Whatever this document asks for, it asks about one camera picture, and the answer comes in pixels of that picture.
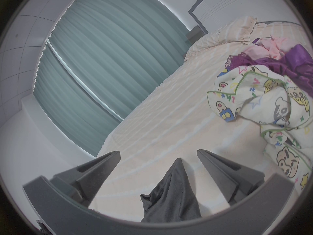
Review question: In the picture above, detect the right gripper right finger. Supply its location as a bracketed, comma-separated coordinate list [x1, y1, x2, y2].
[197, 149, 265, 202]

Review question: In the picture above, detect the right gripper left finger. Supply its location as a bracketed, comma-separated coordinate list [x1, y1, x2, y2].
[50, 151, 122, 201]

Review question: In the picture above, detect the black T-shirt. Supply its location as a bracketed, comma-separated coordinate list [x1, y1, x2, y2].
[140, 158, 202, 223]

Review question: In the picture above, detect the bed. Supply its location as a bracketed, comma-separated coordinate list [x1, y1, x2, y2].
[88, 0, 313, 223]

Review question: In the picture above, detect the blue-green curtain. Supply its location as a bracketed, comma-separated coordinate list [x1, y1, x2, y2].
[46, 0, 194, 122]
[33, 43, 123, 157]

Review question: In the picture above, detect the white printed garment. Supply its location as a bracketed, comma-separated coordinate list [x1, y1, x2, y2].
[207, 65, 313, 190]

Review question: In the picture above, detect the purple satin garment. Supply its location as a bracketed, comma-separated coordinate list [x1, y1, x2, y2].
[225, 44, 313, 97]

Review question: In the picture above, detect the pink garment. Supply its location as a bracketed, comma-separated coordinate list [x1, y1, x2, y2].
[245, 36, 297, 61]

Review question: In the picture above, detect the cream pillow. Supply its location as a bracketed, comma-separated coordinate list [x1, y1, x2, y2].
[184, 16, 257, 62]

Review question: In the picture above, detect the grey bedside table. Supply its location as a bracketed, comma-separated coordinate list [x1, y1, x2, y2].
[182, 25, 203, 58]

